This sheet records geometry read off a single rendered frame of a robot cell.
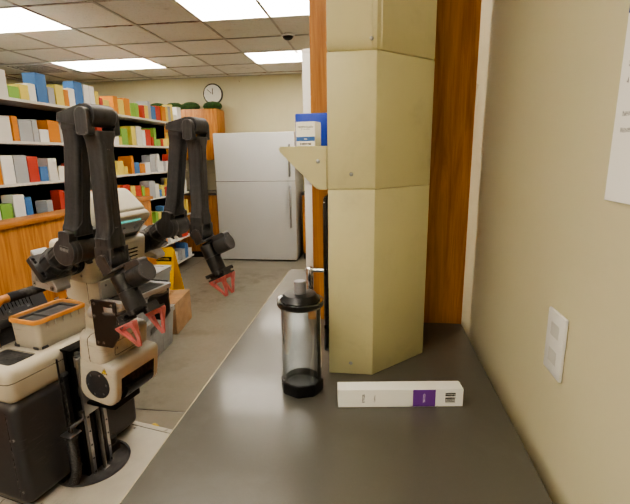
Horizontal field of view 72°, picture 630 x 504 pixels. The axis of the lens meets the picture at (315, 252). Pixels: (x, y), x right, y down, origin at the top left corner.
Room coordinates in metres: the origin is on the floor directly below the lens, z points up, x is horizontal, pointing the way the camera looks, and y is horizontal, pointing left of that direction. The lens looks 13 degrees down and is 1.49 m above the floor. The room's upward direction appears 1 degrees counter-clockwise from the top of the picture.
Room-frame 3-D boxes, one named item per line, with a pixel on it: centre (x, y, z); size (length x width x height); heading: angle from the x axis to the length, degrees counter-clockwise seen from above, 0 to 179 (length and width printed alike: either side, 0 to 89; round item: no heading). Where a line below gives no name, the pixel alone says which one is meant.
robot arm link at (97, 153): (1.17, 0.57, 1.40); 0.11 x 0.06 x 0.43; 160
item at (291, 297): (0.95, 0.04, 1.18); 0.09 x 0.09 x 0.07
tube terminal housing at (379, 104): (1.16, -0.18, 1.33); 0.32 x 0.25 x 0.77; 172
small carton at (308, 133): (1.12, 0.01, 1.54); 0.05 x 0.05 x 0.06; 72
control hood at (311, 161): (1.18, 0.00, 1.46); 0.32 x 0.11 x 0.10; 172
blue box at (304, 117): (1.26, -0.01, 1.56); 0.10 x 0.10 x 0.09; 82
